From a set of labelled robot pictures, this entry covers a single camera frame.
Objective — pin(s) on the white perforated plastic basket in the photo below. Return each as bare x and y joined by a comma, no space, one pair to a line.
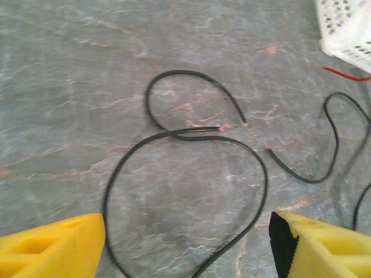
347,32

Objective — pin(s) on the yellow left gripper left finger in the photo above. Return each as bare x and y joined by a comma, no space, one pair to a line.
58,249

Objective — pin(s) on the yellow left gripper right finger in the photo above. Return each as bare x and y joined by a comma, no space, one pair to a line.
324,249

